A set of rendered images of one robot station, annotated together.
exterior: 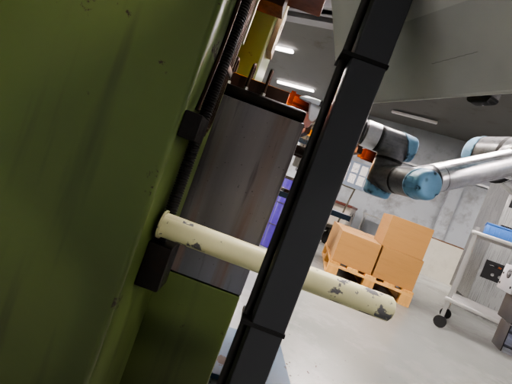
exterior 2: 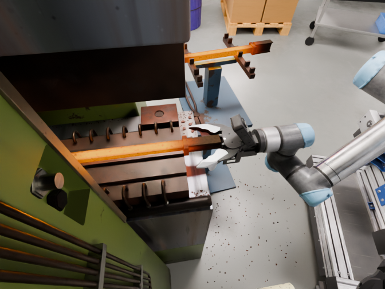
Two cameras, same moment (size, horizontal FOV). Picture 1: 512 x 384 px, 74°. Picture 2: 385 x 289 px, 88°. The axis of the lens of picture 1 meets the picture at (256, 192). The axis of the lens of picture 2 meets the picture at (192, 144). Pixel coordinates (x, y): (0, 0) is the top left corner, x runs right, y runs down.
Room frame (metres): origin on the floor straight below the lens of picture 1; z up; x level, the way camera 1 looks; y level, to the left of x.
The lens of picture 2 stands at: (0.65, 0.03, 1.44)
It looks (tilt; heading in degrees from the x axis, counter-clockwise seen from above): 53 degrees down; 351
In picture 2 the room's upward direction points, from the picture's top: straight up
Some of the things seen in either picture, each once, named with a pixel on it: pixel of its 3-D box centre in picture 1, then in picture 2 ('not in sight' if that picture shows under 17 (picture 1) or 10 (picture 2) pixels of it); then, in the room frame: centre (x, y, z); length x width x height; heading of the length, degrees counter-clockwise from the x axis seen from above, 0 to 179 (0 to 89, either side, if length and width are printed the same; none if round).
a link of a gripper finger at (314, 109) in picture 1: (312, 110); (212, 164); (0.92, -0.07, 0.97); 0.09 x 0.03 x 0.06; 122
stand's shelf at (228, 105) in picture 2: (301, 200); (209, 103); (1.43, -0.19, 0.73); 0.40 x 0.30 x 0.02; 5
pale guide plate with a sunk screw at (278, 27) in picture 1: (276, 33); not in sight; (1.27, 0.13, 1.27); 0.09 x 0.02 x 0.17; 179
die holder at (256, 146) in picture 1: (183, 171); (129, 191); (1.01, 0.22, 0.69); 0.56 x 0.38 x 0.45; 89
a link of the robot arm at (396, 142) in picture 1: (395, 145); (290, 137); (0.98, -0.32, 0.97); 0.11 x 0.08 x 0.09; 89
